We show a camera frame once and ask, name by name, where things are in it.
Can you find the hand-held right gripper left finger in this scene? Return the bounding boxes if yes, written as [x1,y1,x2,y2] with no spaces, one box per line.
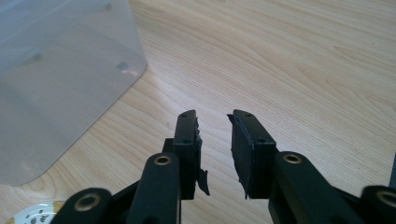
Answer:
[172,109,210,200]

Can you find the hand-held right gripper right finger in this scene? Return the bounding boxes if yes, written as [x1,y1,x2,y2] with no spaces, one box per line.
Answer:
[227,109,279,200]

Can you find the clear plastic storage box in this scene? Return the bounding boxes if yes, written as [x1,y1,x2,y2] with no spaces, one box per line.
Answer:
[0,0,149,187]

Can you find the round gold tin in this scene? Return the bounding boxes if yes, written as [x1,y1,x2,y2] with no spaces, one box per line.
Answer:
[4,200,66,224]

